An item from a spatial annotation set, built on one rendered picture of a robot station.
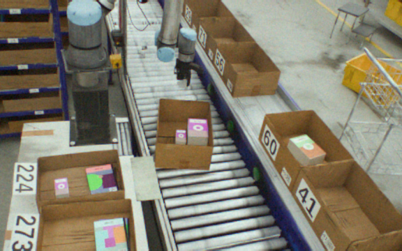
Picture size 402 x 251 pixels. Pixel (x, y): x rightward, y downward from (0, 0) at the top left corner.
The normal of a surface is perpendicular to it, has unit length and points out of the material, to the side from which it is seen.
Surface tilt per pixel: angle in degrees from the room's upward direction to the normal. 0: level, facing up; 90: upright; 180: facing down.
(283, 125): 89
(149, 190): 0
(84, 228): 2
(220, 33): 89
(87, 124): 90
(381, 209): 90
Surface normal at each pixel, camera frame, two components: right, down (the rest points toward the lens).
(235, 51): 0.29, 0.62
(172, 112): 0.04, 0.62
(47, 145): 0.11, -0.77
